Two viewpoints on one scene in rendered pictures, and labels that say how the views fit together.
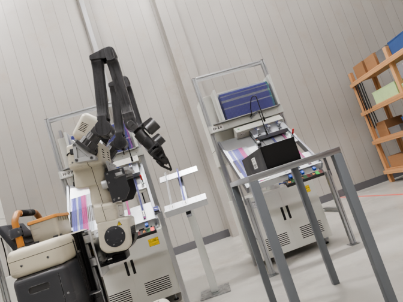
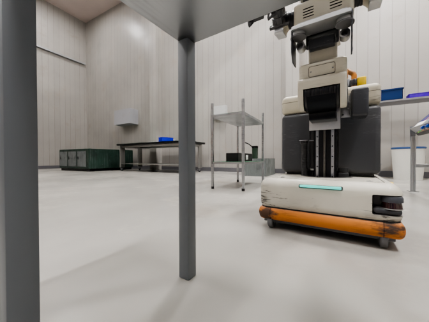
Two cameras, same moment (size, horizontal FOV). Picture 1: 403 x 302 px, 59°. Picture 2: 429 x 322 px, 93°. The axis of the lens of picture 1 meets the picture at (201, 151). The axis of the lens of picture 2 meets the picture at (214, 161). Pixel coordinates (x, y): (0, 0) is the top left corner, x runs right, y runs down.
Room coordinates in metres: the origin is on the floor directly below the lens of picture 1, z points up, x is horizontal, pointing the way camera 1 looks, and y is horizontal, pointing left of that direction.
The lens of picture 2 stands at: (2.12, -0.65, 0.39)
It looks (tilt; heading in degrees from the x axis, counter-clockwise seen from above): 1 degrees down; 128
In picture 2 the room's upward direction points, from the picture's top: straight up
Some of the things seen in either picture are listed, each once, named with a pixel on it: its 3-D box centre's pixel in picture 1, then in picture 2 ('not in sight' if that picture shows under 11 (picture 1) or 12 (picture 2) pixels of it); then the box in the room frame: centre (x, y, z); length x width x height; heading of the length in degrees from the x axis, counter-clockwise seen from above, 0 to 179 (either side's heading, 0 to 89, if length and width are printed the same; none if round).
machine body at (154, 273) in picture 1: (135, 270); not in sight; (3.39, 0.93, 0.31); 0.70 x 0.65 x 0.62; 99
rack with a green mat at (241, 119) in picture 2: not in sight; (240, 147); (0.63, 1.87, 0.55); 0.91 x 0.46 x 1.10; 99
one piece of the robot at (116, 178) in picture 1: (119, 181); (320, 36); (1.92, 0.47, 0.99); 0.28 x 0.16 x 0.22; 5
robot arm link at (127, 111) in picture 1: (121, 90); not in sight; (1.72, 0.28, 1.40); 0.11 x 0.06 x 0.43; 4
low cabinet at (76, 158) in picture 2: not in sight; (97, 160); (-5.70, 2.56, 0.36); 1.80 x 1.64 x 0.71; 8
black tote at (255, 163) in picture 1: (267, 159); not in sight; (1.98, -0.33, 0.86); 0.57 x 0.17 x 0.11; 4
